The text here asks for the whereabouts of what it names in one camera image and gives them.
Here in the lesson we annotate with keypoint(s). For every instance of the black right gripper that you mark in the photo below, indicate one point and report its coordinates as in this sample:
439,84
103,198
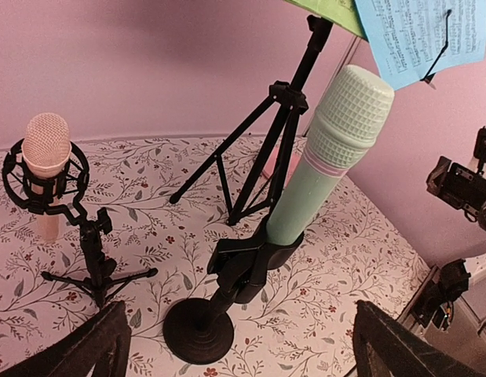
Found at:
460,188

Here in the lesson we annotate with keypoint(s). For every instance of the pink toy microphone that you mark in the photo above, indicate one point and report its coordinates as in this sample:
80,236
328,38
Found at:
46,147

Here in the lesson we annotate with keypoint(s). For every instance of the black round-base mic stand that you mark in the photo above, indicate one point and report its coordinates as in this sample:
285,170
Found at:
199,330

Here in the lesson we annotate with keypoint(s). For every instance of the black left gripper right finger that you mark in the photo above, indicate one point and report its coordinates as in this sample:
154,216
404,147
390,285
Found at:
384,347

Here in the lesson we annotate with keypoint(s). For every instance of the black shock-mount tripod stand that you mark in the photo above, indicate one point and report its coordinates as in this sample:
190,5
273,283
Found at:
62,194

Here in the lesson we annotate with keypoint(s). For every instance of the green sheet music paper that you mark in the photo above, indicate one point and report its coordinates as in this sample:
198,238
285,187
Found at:
340,12

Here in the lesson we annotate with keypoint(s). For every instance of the black music stand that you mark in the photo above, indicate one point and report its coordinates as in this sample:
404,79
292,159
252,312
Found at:
281,134

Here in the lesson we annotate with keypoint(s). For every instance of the blue sheet music paper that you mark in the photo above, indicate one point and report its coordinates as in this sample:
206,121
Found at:
413,40

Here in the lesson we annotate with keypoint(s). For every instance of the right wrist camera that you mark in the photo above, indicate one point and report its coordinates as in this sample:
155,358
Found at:
479,152

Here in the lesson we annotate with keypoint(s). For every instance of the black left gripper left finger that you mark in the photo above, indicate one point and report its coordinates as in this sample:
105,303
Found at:
99,347

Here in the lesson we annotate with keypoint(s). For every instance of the teal toy microphone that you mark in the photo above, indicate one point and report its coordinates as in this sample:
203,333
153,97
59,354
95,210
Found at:
345,125

